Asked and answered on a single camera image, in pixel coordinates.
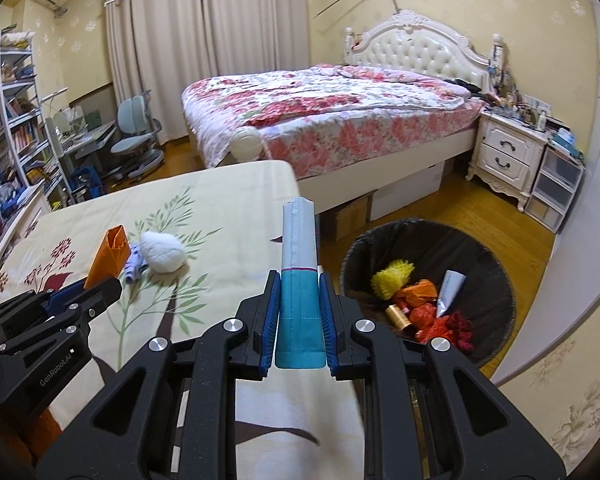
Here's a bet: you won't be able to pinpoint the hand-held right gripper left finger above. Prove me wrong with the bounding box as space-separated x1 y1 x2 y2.
36 270 283 480

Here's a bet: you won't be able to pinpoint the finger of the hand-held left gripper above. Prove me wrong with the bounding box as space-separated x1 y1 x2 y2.
27 281 88 311
55 276 124 333

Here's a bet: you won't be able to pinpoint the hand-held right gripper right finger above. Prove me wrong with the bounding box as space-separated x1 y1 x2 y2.
317 272 566 480

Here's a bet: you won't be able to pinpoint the orange paper packet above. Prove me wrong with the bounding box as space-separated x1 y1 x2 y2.
84 226 132 291

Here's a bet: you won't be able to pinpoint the yellow foam fruit net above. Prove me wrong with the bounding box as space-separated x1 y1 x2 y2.
371 260 415 300

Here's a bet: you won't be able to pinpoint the red foam fruit net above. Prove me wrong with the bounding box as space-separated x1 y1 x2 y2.
409 305 453 345

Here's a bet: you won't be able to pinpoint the black lined trash bin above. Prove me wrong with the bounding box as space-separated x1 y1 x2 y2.
340 219 517 368

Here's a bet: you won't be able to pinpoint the small purple wrapper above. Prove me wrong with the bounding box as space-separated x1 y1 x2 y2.
124 242 148 283

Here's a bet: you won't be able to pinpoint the gold thread spool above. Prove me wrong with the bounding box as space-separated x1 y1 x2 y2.
384 302 412 331

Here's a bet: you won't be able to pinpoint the white fluffy ball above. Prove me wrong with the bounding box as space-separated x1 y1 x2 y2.
140 231 186 274

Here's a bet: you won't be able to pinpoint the crumpled orange plastic bag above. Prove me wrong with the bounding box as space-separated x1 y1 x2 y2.
392 280 438 308

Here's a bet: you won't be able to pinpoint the brown cardboard box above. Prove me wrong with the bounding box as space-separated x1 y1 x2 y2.
322 194 373 241

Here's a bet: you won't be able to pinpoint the blue step stool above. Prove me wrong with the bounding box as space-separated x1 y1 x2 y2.
72 165 106 196

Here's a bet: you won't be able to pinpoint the white squeezed tube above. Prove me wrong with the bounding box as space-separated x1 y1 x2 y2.
435 270 467 318

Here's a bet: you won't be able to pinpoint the dark red cloth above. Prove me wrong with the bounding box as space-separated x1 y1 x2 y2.
447 311 476 353

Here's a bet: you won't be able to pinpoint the white storage box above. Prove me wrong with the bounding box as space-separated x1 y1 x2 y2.
370 162 443 221

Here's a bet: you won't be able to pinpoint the grey study desk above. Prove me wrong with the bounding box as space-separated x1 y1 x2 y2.
55 122 118 181

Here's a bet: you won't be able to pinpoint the grey blue office chair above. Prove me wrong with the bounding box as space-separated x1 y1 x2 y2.
111 91 166 181

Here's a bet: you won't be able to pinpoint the white bookshelf with books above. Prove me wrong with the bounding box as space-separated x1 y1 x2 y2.
0 30 56 196

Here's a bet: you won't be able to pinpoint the white desk lamp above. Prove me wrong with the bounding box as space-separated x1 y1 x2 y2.
39 87 68 121

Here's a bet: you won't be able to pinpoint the pink floral quilt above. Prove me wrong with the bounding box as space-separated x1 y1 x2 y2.
181 64 487 168

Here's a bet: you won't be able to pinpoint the white carved nightstand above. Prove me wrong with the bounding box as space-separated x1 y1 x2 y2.
466 110 551 211

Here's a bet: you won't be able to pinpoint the clear plastic drawer unit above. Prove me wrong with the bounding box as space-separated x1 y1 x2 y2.
527 145 586 233

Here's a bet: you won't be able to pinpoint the beige curtains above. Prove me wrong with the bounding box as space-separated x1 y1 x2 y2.
105 0 311 141

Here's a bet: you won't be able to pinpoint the white tufted headboard bed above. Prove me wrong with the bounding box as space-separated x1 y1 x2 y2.
180 10 503 196

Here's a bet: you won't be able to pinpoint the group of bottles and clutter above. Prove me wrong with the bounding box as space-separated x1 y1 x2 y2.
485 42 588 153

